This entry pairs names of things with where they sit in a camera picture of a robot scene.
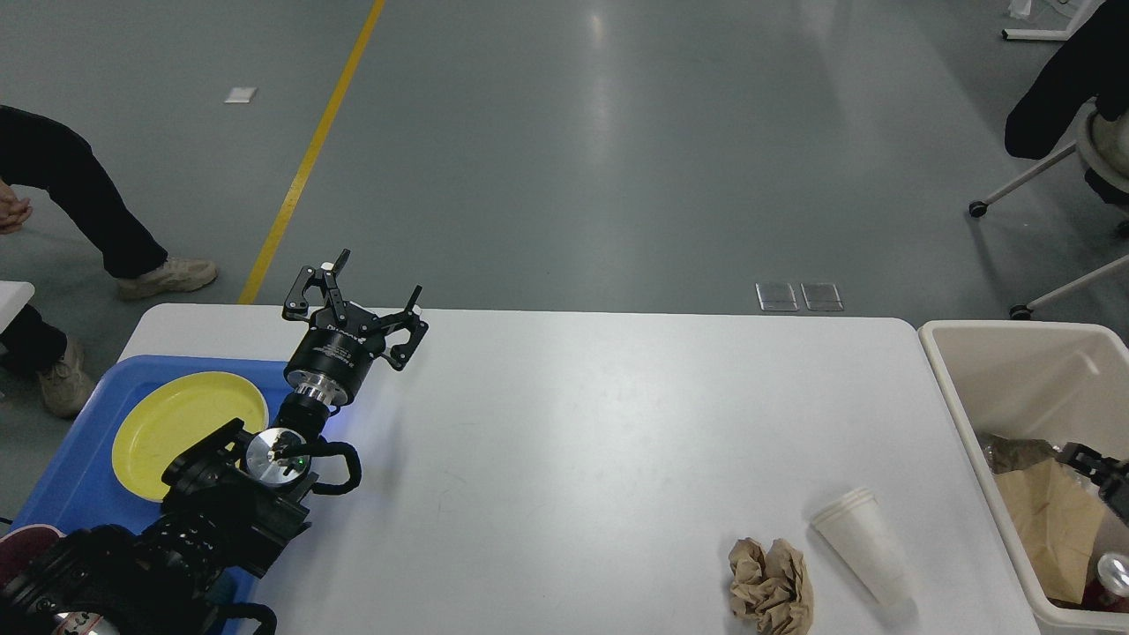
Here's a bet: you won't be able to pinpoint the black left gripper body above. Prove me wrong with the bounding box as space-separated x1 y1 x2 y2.
285 304 385 407

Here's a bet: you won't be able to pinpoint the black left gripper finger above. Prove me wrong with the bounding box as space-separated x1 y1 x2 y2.
282 249 351 323
362 285 429 371

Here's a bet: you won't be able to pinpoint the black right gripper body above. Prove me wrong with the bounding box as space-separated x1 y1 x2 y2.
1099 470 1129 521

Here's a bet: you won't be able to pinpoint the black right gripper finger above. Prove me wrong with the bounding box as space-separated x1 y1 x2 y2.
1057 443 1108 482

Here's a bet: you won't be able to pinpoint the brown paper bag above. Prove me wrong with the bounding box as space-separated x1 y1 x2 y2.
994 459 1106 604

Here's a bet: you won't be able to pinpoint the red snack wrapper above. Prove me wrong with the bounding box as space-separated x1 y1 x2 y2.
1080 553 1128 614

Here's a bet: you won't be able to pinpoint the yellow plate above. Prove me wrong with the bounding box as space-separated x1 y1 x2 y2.
110 371 269 502

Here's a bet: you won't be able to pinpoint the white paper cup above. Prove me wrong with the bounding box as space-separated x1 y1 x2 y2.
809 487 910 607

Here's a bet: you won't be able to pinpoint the brown paper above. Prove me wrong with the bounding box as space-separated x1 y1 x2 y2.
729 537 815 634

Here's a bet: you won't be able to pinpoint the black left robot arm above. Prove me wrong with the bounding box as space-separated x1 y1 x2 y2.
3 250 429 634

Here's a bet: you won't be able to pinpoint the foil wrapped trash in bin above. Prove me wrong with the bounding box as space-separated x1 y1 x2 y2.
975 433 1060 475

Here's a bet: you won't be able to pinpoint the cream plastic bin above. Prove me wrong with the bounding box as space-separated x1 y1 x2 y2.
918 320 1128 634

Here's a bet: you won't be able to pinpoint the white side table corner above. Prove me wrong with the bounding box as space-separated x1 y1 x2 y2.
0 280 35 331

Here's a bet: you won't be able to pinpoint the blue plastic tray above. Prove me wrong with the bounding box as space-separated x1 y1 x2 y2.
3 356 308 634

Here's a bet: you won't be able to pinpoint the person in black trousers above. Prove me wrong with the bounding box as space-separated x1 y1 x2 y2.
1 105 219 419

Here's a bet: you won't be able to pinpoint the white office chair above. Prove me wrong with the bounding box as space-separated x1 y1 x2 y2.
968 97 1129 322

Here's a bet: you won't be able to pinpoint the silver floor socket plates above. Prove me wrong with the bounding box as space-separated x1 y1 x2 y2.
754 282 844 313

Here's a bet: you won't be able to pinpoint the pink mug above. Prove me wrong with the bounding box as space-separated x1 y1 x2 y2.
1 524 65 588

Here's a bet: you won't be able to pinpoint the white table leg frame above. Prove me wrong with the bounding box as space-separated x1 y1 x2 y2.
1000 1 1103 41

